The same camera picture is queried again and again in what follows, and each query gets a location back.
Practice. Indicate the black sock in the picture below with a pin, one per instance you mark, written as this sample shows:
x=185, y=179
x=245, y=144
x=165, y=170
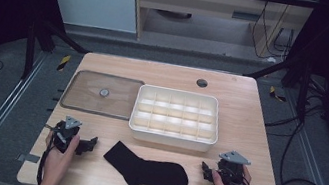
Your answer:
x=149, y=172

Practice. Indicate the grey table bracket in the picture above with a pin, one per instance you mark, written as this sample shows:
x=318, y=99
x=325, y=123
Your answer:
x=28, y=158

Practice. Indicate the transparent box lid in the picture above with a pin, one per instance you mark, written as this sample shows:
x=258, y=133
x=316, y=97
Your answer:
x=86, y=100

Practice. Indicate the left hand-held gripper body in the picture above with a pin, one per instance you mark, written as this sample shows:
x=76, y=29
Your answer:
x=65, y=130

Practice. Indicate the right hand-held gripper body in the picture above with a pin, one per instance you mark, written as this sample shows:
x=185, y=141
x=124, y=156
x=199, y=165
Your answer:
x=230, y=173

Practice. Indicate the white compartment storage box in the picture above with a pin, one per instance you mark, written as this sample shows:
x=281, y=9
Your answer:
x=171, y=139

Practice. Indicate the black metal stand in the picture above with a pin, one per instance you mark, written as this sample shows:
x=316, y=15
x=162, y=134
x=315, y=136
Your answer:
x=303, y=92
x=29, y=49

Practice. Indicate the person's left hand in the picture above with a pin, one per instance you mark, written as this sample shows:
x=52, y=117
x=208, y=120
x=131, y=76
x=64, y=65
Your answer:
x=55, y=165

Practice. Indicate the light wooden desk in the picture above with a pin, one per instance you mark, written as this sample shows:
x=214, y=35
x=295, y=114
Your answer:
x=201, y=2

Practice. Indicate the yellow black striped tape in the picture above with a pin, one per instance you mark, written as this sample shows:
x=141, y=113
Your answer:
x=275, y=95
x=63, y=62

